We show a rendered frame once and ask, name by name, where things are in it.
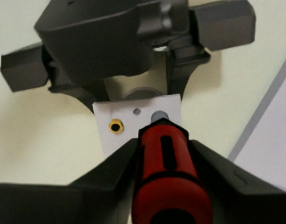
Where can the red and black nut driver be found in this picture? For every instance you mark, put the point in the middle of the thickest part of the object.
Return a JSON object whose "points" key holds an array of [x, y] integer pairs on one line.
{"points": [[167, 187]]}

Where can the grey cylinder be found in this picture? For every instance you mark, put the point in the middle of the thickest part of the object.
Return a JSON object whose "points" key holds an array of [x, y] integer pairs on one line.
{"points": [[139, 92]]}

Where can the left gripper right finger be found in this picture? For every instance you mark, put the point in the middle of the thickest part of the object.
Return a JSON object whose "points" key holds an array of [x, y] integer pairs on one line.
{"points": [[237, 196]]}

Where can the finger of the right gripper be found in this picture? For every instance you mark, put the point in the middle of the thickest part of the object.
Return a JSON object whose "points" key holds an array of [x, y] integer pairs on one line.
{"points": [[87, 94], [179, 71]]}

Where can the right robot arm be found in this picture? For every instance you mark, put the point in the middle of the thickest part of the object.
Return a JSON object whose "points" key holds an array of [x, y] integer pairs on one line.
{"points": [[94, 39]]}

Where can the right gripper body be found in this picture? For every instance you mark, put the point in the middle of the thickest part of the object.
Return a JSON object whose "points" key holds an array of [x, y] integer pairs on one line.
{"points": [[218, 26]]}

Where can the yellow nut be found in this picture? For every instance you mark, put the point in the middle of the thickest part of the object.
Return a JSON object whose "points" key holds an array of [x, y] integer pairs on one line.
{"points": [[115, 125]]}

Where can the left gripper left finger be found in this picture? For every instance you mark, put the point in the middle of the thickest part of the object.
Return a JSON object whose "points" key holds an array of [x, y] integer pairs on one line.
{"points": [[103, 195]]}

